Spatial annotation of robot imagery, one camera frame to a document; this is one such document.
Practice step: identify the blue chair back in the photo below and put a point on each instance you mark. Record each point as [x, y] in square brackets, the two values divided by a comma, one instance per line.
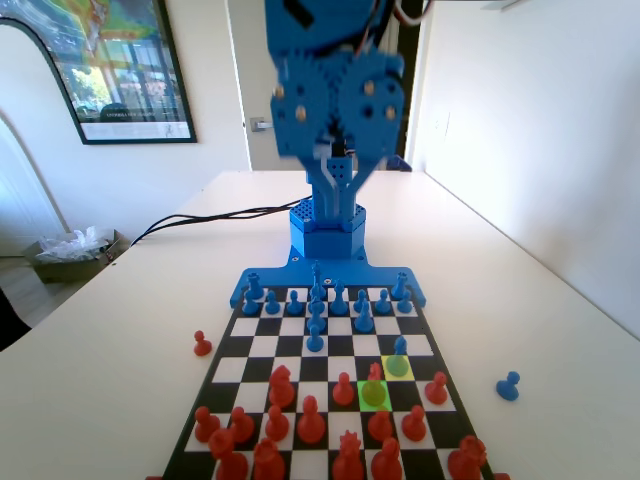
[404, 166]

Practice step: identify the white door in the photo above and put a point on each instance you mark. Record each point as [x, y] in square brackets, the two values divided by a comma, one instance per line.
[247, 75]

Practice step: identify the blue king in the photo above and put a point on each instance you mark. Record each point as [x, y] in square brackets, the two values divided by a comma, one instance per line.
[316, 280]

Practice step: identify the blue rook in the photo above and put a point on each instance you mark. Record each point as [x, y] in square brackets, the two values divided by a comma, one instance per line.
[255, 287]
[398, 287]

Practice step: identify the blue pawn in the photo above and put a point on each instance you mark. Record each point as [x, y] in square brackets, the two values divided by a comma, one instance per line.
[294, 305]
[249, 306]
[316, 306]
[405, 305]
[314, 345]
[382, 304]
[270, 304]
[315, 326]
[508, 389]
[360, 299]

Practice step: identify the black and white chessboard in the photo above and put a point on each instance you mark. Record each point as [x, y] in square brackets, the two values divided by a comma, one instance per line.
[265, 345]

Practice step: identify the red pawn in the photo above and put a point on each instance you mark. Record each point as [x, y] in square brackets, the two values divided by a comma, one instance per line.
[202, 346]
[380, 427]
[436, 391]
[414, 426]
[343, 392]
[241, 427]
[206, 427]
[276, 426]

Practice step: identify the clear crumpled plastic bag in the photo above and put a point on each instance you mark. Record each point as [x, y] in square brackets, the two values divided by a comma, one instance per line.
[75, 245]

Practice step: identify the brown cardboard box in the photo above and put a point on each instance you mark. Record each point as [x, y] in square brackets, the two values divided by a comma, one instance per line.
[60, 272]

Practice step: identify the red rook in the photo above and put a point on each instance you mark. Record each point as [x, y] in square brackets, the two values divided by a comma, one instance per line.
[467, 460]
[227, 457]

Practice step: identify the red queen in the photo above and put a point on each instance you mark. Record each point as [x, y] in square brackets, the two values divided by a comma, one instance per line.
[348, 462]

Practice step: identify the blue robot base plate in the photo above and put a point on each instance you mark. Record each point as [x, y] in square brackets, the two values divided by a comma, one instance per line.
[280, 272]

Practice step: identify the dark framed wall poster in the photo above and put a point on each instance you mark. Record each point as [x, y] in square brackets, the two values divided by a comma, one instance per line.
[125, 75]

